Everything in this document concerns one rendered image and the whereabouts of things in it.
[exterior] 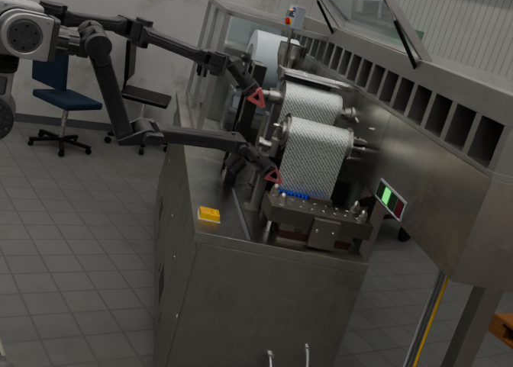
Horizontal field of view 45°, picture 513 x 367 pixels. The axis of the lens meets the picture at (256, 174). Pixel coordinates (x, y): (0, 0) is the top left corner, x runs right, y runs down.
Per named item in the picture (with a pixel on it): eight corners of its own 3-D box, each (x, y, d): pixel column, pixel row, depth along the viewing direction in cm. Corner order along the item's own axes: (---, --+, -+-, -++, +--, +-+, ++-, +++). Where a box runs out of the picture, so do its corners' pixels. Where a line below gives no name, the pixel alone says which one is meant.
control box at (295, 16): (281, 24, 286) (287, 3, 284) (293, 27, 290) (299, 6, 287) (288, 27, 281) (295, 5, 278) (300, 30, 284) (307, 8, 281)
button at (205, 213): (198, 211, 235) (200, 205, 235) (217, 215, 237) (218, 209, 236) (199, 218, 229) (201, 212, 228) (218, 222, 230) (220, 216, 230)
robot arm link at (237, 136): (147, 132, 203) (137, 114, 211) (141, 146, 206) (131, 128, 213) (253, 146, 229) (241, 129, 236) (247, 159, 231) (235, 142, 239)
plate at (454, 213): (264, 78, 459) (275, 38, 451) (299, 87, 465) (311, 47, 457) (444, 280, 169) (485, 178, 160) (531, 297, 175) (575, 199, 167)
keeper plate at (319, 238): (305, 243, 231) (314, 217, 228) (330, 249, 233) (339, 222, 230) (307, 246, 229) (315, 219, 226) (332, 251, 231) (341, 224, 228)
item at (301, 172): (272, 192, 244) (285, 148, 239) (327, 204, 250) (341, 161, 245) (272, 193, 244) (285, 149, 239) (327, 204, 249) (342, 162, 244)
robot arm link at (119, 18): (121, 37, 256) (127, 12, 253) (145, 46, 250) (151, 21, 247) (29, 26, 219) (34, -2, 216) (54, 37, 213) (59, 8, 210)
